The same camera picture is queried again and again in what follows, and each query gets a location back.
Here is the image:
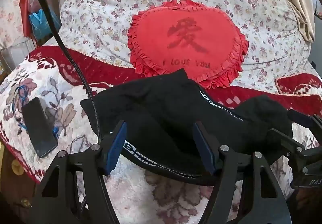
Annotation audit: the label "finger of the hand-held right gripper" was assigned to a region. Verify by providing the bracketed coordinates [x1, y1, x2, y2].
[287, 109, 322, 127]
[268, 128, 322, 164]

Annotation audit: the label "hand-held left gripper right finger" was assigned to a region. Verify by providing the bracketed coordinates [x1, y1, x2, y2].
[192, 121, 294, 224]

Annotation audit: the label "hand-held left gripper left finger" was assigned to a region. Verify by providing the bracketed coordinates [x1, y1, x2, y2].
[25, 120, 129, 224]

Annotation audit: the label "black pants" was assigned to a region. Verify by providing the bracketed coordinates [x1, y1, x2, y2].
[80, 68, 294, 187]

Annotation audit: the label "red and white floral blanket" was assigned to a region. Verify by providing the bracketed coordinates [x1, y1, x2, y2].
[0, 45, 322, 224]

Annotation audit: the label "black smartphone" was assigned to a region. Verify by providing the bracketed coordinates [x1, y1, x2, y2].
[21, 96, 58, 158]

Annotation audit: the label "red heart-shaped frilled pillow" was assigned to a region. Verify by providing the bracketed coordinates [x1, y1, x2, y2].
[127, 0, 249, 90]

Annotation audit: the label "white floral quilt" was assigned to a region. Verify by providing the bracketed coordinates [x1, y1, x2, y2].
[59, 0, 315, 93]

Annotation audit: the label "blue plastic bag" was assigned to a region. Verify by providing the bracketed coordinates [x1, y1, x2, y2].
[29, 9, 61, 41]

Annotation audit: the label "pale floral cushion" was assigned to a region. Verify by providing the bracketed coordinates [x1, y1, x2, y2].
[0, 0, 32, 51]

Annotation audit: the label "red plastic object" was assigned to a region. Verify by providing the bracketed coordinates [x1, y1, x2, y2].
[19, 0, 39, 46]

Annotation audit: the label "thin blue cord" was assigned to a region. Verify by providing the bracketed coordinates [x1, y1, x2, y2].
[14, 85, 60, 139]

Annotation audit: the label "black cable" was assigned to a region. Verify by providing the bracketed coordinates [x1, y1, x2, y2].
[12, 0, 101, 145]

